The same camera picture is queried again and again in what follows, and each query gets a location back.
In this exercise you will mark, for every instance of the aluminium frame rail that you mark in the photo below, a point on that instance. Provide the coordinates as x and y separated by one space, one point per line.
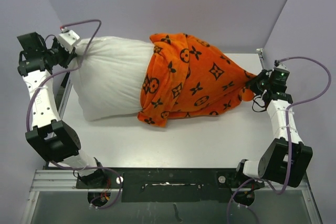
55 198

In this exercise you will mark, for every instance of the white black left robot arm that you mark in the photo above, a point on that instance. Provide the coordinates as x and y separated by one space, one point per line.
52 138

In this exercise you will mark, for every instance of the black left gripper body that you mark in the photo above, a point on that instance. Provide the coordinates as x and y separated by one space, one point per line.
62 54

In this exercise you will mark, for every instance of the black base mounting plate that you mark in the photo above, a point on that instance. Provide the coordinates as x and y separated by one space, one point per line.
171 184

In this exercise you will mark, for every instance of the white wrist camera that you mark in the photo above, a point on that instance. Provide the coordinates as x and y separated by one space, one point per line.
280 65
68 39

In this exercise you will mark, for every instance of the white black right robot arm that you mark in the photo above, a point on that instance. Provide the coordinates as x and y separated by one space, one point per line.
286 159

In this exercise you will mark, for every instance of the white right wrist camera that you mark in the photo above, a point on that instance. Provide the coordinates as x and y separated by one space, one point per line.
280 65

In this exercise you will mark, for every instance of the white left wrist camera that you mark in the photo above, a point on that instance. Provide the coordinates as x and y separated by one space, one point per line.
68 39

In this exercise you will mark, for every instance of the orange patterned plush pillowcase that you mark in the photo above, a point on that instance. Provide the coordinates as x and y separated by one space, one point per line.
188 77

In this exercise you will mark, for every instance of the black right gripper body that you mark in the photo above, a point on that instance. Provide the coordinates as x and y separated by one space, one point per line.
260 84

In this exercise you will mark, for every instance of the white pillow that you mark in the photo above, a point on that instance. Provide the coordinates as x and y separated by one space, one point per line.
108 74

